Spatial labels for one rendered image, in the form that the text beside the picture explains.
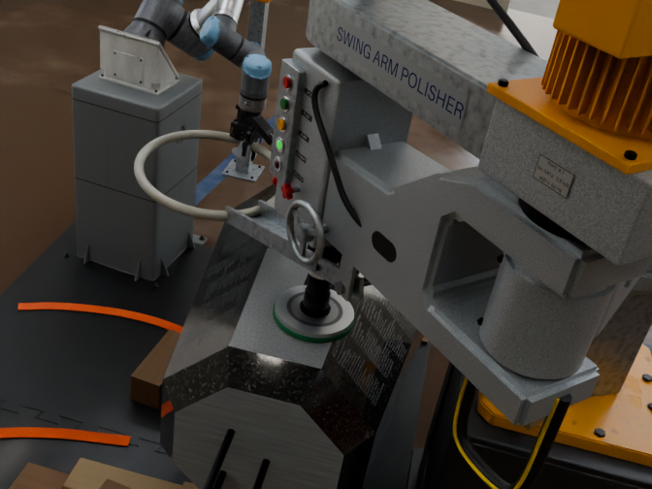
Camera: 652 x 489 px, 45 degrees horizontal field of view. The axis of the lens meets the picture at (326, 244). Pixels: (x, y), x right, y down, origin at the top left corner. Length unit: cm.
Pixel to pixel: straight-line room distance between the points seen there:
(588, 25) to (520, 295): 47
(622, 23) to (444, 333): 69
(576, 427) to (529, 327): 82
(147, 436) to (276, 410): 101
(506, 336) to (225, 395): 84
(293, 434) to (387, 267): 59
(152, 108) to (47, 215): 112
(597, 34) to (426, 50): 42
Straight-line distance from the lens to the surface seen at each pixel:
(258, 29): 419
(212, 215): 231
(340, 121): 167
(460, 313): 152
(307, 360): 197
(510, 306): 135
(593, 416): 219
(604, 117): 115
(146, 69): 328
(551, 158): 119
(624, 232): 113
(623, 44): 105
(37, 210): 413
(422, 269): 150
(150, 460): 283
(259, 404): 196
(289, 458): 207
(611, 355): 216
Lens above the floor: 214
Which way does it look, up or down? 32 degrees down
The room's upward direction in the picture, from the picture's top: 10 degrees clockwise
